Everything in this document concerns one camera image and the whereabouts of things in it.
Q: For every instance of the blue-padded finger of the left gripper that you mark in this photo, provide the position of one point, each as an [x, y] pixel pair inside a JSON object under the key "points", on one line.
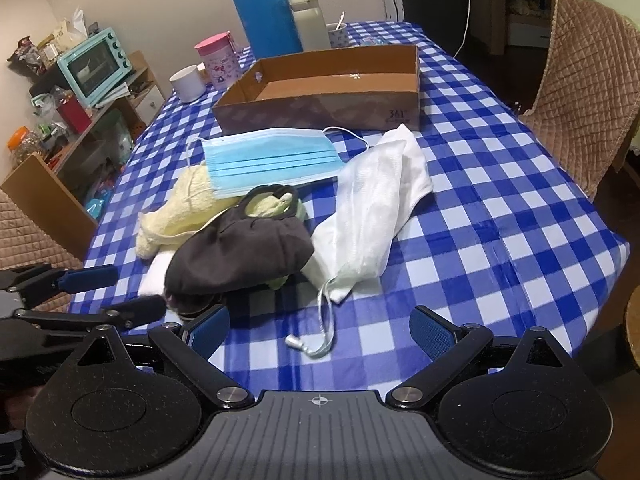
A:
{"points": [[38, 283], [124, 316]]}

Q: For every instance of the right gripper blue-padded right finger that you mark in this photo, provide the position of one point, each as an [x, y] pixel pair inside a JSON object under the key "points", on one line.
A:
{"points": [[455, 352]]}

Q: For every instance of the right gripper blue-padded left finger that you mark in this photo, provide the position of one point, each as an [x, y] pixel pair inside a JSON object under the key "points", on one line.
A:
{"points": [[185, 352]]}

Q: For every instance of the white small towel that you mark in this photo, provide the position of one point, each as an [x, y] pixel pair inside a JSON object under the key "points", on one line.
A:
{"points": [[153, 282]]}

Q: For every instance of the pale yellow towel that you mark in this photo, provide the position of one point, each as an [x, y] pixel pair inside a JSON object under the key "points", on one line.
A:
{"points": [[191, 203]]}

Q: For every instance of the black fabric pouch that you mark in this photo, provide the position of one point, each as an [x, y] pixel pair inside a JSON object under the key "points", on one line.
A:
{"points": [[235, 252]]}

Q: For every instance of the white drawstring cloth bag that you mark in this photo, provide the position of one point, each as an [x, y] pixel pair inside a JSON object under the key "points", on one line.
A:
{"points": [[376, 193]]}

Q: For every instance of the light blue surgical mask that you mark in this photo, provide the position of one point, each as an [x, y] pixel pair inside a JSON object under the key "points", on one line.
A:
{"points": [[289, 156]]}

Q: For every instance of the light green cleaning cloth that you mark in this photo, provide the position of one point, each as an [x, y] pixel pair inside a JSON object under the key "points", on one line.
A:
{"points": [[268, 205]]}

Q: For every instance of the left quilted brown chair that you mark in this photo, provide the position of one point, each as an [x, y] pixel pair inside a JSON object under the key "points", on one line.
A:
{"points": [[23, 242]]}

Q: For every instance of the quilted brown chair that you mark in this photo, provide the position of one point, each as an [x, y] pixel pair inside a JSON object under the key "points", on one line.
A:
{"points": [[23, 242], [588, 98]]}

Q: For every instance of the wooden shelf cabinet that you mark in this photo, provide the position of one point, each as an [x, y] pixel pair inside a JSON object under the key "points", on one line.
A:
{"points": [[54, 197]]}

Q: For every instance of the blue white checkered tablecloth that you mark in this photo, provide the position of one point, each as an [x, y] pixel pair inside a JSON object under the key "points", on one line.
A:
{"points": [[505, 239]]}

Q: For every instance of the orange lid glass jar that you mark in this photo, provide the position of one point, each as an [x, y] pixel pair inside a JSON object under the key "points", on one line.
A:
{"points": [[23, 143]]}

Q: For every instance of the red box on shelf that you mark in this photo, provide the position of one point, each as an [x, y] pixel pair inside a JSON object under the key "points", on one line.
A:
{"points": [[74, 115]]}

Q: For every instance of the mint green toaster oven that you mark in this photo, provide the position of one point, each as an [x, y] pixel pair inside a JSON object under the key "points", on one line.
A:
{"points": [[95, 67]]}

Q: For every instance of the white mug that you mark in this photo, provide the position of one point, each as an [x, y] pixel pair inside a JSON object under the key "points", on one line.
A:
{"points": [[188, 84]]}

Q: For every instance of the brown cardboard box tray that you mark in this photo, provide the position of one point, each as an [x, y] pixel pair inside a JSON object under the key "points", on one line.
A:
{"points": [[358, 88]]}

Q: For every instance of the pink hello kitty container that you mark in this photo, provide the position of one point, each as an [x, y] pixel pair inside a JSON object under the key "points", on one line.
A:
{"points": [[221, 60]]}

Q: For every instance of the right quilted brown chair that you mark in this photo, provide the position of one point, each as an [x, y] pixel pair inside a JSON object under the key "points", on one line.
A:
{"points": [[588, 98]]}

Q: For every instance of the tall blue thermos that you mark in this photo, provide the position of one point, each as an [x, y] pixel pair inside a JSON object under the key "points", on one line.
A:
{"points": [[269, 27]]}

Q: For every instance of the cream white bottle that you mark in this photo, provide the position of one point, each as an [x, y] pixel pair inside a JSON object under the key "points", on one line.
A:
{"points": [[310, 25]]}

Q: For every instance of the patterned cup with spoon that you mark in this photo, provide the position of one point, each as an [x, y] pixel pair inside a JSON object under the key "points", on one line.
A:
{"points": [[337, 32]]}

